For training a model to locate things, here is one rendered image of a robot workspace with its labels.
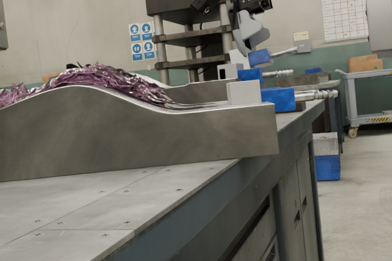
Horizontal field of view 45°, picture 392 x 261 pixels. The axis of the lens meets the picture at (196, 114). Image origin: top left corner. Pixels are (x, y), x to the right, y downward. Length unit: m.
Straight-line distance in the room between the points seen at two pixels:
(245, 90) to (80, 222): 0.30
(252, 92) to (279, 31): 6.93
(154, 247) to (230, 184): 0.18
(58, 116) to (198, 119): 0.15
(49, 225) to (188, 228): 0.11
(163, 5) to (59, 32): 4.04
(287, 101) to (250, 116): 0.08
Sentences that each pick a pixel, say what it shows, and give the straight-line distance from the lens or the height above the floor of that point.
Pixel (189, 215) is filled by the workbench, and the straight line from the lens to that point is 0.38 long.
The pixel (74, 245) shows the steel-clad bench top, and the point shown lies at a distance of 0.28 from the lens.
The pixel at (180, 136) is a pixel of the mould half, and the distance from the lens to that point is 0.51.
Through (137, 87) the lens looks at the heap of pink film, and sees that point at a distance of 0.59.
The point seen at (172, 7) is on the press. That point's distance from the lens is 5.12.
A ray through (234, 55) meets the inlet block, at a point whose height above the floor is 0.94.
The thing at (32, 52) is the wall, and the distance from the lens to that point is 9.24.
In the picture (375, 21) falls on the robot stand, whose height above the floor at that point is 0.94.
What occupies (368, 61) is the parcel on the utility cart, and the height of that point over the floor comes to 1.00.
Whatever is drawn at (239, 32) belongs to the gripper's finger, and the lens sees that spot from 0.96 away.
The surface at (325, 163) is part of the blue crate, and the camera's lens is 4.14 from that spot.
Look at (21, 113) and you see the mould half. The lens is 0.55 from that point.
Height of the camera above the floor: 0.88
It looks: 3 degrees down
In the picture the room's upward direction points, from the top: 6 degrees counter-clockwise
